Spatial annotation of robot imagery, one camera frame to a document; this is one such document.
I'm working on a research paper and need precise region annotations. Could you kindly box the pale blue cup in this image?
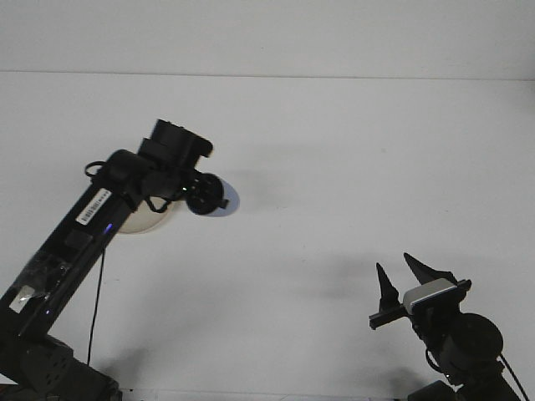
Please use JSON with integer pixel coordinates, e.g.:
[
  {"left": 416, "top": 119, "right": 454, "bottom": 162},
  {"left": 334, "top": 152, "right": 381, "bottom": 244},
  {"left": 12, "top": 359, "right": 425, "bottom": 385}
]
[{"left": 211, "top": 175, "right": 241, "bottom": 219}]

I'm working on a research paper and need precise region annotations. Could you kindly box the pale round plate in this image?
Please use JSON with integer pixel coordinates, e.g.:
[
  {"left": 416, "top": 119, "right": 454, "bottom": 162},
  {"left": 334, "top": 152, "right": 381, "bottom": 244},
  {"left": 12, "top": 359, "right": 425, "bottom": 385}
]
[{"left": 119, "top": 195, "right": 172, "bottom": 234}]

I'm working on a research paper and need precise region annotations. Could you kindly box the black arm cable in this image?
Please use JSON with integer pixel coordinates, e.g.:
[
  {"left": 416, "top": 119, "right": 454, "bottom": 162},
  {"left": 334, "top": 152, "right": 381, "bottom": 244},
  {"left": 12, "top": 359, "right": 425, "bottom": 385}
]
[
  {"left": 85, "top": 161, "right": 173, "bottom": 365},
  {"left": 500, "top": 353, "right": 528, "bottom": 397}
]

